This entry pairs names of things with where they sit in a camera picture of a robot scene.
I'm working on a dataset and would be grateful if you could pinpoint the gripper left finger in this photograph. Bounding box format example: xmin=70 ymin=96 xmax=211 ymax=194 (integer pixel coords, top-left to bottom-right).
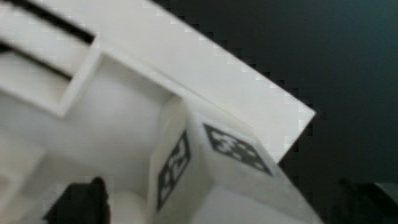
xmin=42 ymin=177 xmax=109 ymax=224

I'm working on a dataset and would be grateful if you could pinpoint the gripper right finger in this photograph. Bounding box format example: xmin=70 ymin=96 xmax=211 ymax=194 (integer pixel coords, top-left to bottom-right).
xmin=330 ymin=179 xmax=398 ymax=224

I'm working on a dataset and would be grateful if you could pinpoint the white chair leg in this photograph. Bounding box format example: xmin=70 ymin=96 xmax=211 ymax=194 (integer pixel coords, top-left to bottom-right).
xmin=147 ymin=97 xmax=323 ymax=224

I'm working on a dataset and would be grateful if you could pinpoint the white chair seat block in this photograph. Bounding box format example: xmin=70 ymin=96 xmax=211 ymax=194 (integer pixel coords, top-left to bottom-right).
xmin=0 ymin=0 xmax=314 ymax=224

